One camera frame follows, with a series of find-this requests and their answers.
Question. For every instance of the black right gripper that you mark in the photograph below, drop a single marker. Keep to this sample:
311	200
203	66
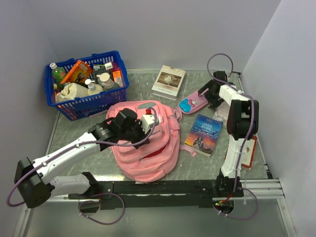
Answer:
213	102

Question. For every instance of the pink carton box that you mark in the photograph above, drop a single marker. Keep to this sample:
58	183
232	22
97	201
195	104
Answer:
116	72

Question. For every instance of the green drink bottle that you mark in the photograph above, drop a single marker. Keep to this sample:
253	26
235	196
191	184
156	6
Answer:
58	73

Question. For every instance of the white coffee cover book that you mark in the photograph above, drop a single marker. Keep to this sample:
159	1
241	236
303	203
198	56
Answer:
168	82

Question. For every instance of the pink blue pencil case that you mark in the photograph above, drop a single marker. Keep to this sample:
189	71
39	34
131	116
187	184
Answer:
192	103

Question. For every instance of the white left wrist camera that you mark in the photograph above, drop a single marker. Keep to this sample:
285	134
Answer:
149	119

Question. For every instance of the red framed card book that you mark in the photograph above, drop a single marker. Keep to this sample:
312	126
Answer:
250	153

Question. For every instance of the blue Jane Eyre book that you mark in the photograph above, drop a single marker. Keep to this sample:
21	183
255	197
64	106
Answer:
203	135

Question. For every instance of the floral pink notebook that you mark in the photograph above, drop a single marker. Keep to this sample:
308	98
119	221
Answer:
222	112

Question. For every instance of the cream lotion bottle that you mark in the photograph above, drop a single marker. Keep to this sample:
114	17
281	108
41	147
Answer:
93	87

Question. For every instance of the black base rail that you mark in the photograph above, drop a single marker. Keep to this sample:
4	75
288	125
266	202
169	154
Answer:
162	193

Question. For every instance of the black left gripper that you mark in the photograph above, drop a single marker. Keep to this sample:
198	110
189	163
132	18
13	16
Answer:
142	136

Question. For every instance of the orange snack box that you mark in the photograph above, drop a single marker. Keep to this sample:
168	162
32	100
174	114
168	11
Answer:
78	73

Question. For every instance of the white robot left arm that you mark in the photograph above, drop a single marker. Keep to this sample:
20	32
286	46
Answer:
34	179

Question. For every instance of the pink student backpack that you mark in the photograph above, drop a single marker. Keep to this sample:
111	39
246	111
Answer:
152	161

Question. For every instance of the grey pump bottle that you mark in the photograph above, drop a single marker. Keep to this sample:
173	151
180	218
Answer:
106	82

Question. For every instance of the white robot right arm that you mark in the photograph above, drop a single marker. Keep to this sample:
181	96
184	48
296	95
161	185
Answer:
242	123

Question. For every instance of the blue plastic shopping basket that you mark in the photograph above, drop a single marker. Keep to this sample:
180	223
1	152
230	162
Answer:
86	106

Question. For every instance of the beige cloth bag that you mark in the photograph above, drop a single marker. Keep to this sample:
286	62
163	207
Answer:
70	92

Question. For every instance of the black packaged box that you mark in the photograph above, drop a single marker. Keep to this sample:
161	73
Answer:
100	69

